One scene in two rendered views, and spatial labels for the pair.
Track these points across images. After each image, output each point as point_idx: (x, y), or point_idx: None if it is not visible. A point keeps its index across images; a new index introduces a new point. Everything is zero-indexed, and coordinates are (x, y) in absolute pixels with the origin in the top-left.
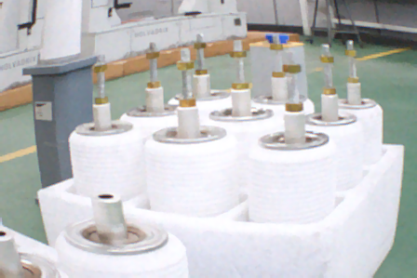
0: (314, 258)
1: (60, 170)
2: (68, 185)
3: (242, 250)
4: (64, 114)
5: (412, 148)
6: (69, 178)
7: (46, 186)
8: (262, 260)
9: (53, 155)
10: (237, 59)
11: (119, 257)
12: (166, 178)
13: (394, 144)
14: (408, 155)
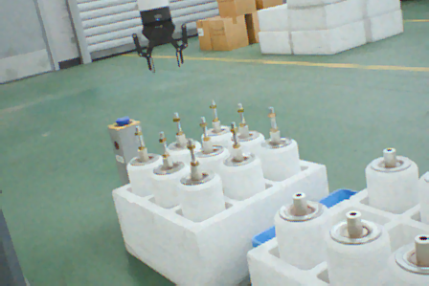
0: (323, 179)
1: (11, 271)
2: (189, 220)
3: (299, 188)
4: (4, 225)
5: (103, 167)
6: (18, 273)
7: None
8: (306, 189)
9: (0, 264)
10: (205, 126)
11: (412, 163)
12: (255, 177)
13: (82, 172)
14: (113, 171)
